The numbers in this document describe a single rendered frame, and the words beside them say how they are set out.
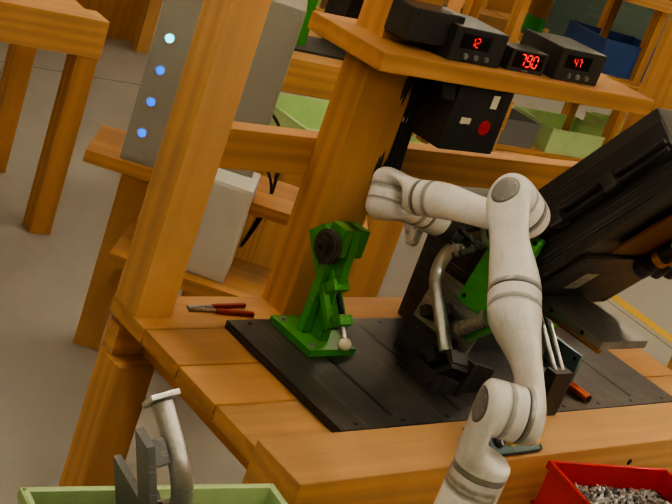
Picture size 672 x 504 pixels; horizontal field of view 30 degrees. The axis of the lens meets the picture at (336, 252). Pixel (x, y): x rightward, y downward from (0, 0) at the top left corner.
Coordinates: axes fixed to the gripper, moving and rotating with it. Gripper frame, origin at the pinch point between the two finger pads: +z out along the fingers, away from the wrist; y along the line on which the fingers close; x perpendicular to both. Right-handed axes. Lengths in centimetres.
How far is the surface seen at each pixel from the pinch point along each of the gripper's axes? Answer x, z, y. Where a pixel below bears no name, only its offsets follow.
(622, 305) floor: 154, 371, 111
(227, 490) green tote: 1, -73, -63
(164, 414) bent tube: -16, -102, -59
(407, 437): 6.7, -18.9, -45.3
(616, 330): -17.6, 24.6, -19.3
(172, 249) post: 39, -51, -7
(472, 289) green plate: 3.9, 2.9, -10.2
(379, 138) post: 12.7, -16.1, 21.8
